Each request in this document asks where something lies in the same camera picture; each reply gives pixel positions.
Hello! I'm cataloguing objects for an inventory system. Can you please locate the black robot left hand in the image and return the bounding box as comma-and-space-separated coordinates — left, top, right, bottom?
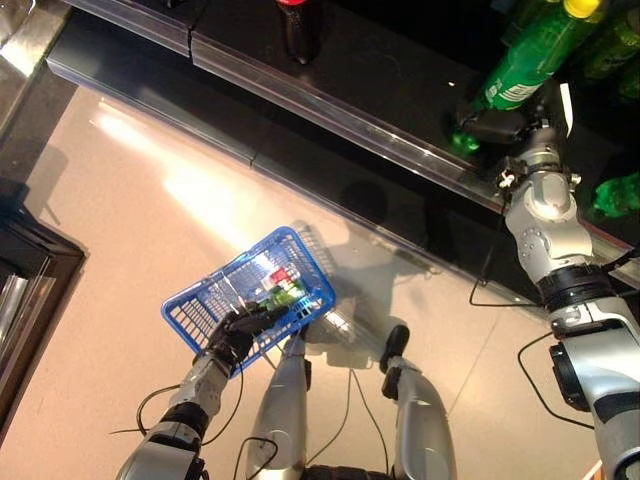
204, 302, 291, 374

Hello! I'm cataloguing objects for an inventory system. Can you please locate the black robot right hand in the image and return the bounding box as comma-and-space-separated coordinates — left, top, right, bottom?
453, 97, 556, 146

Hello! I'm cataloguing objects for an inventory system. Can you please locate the green soda bottle yellow cap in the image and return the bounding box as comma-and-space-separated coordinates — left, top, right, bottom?
452, 0, 609, 154
592, 171, 640, 220

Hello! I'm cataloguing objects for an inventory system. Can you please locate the blue plastic shopping basket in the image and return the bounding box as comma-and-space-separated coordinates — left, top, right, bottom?
160, 225, 337, 371

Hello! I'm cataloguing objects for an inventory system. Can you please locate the clear water bottle red cap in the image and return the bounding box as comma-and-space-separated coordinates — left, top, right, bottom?
257, 267, 301, 296

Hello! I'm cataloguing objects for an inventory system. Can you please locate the silver robot left leg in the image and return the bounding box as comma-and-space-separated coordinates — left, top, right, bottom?
247, 332, 314, 476

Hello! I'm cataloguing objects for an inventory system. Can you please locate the silver robot leg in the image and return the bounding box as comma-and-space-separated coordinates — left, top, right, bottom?
247, 332, 314, 476
377, 324, 459, 480

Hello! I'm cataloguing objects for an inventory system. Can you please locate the black robot waist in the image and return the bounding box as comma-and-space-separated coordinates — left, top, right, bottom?
294, 464, 401, 480

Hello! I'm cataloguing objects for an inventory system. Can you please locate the silver robot right leg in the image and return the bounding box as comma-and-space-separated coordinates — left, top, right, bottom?
377, 324, 459, 480

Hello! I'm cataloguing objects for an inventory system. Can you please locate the Coca-Cola bottle red cap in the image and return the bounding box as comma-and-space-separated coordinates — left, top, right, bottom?
273, 0, 321, 66

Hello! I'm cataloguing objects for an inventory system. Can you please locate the dark low cabinet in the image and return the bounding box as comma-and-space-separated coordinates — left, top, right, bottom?
0, 177, 90, 431

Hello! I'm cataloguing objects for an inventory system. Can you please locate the grey metal plinth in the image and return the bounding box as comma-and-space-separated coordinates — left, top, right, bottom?
0, 0, 69, 146

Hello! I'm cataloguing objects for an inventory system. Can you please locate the yellow black hazard tape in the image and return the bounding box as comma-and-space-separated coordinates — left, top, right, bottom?
579, 457, 606, 480

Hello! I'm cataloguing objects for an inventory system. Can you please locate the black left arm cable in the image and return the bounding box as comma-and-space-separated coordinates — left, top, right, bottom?
109, 364, 246, 446

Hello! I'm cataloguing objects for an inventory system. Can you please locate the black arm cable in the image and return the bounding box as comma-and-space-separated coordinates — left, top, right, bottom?
109, 364, 246, 446
468, 249, 596, 431

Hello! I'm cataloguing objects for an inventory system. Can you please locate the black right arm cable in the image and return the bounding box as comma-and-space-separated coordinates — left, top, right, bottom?
468, 249, 596, 431

